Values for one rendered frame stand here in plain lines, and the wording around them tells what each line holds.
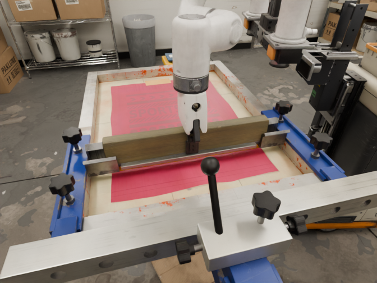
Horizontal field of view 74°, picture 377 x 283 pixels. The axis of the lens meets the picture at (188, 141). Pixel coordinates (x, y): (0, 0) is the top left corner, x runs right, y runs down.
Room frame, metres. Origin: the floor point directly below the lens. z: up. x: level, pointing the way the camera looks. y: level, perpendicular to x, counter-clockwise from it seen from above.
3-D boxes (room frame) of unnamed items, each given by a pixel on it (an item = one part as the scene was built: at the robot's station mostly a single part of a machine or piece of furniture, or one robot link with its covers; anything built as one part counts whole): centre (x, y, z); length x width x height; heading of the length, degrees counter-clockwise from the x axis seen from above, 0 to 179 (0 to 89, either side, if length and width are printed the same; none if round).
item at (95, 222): (0.70, 0.04, 0.97); 0.79 x 0.58 x 0.04; 14
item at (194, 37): (0.52, -0.04, 1.25); 0.15 x 0.10 x 0.11; 142
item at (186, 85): (0.49, -0.01, 1.18); 0.09 x 0.07 x 0.03; 14
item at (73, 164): (0.40, 0.25, 0.98); 0.30 x 0.05 x 0.07; 14
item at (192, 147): (0.47, -0.01, 1.03); 0.03 x 0.03 x 0.07; 14
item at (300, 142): (0.53, -0.28, 0.97); 0.30 x 0.05 x 0.07; 14
